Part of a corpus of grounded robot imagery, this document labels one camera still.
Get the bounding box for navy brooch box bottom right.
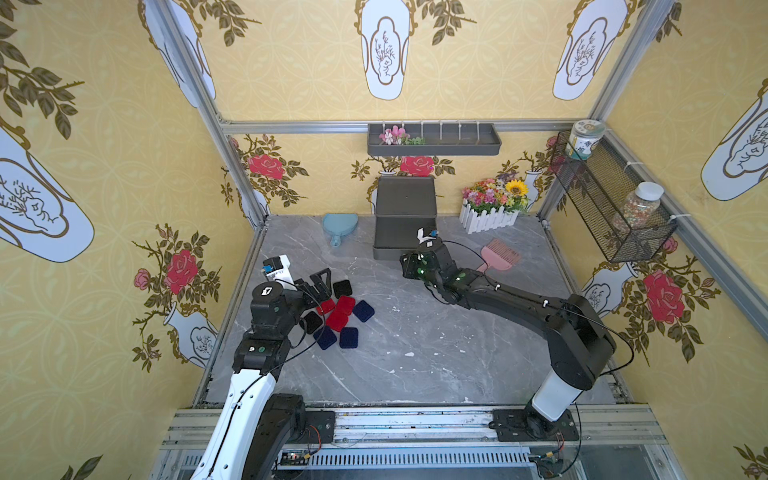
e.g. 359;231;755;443
339;327;359;349

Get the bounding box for grey wall shelf tray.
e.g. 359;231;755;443
367;121;502;157

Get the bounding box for small circuit board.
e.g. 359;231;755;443
278;451;312;470

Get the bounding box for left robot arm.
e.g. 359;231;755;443
192;268;332;479

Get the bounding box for flowers in white fence planter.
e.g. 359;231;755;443
459;174;529;234

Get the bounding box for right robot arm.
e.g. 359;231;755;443
399;237;616;423

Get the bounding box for red brooch box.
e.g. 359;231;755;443
316;299;336;316
326;310;349;332
335;295;356;315

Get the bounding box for navy brooch box bottom left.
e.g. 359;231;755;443
313;326;338;351

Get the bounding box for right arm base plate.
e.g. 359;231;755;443
488;409;580;443

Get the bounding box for red brooch box upper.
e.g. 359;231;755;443
335;295;356;315

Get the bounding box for red brooch box left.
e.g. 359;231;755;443
316;299;336;316

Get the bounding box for glass jar white lid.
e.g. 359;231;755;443
613;182;665;231

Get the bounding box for pink flowers on shelf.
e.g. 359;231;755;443
379;125;425;146

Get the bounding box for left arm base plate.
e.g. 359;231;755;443
298;410;336;445

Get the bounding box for blue dustpan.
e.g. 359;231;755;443
322;213;359;248

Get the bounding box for black wire basket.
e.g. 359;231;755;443
550;131;678;263

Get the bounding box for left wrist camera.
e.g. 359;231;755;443
262;255;294;286

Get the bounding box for navy brooch box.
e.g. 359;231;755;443
339;327;359;349
313;326;338;351
352;300;375;323

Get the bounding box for red brooch box lower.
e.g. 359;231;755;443
326;310;349;332

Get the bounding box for jar with patterned lid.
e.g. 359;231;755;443
565;119;606;160

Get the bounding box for three-drawer storage cabinet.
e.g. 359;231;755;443
373;176;437;261

